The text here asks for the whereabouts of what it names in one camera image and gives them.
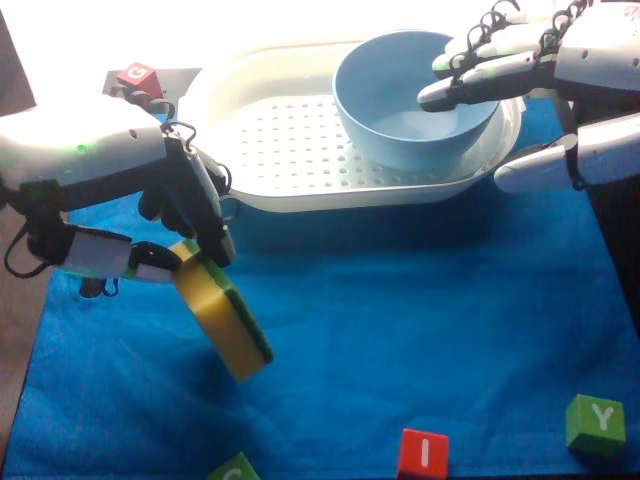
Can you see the blue cloth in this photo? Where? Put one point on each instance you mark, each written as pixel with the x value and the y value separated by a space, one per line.
pixel 375 310

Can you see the red block letter I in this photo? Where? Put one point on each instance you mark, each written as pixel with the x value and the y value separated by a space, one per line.
pixel 422 452

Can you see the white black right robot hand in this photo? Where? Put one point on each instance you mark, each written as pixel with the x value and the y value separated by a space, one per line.
pixel 590 55

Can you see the red block letter G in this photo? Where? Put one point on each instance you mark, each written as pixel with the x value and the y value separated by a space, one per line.
pixel 137 77

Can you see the yellow green sponge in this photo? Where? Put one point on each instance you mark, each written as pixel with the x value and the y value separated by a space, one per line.
pixel 225 320

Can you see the green block letter C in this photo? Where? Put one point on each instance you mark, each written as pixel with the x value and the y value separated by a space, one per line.
pixel 235 470

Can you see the small black object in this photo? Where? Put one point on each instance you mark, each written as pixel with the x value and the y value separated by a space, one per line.
pixel 95 289

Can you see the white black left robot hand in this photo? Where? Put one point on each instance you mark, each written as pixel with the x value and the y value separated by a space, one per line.
pixel 100 150

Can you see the green block letter Y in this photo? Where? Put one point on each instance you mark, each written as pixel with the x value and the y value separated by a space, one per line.
pixel 595 425

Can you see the white perforated tray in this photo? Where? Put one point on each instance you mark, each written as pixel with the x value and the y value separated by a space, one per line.
pixel 285 150

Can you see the dark panel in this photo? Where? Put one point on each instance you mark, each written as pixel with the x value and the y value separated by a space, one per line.
pixel 15 70

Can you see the light blue bowl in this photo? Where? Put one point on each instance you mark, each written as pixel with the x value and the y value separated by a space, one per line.
pixel 390 120

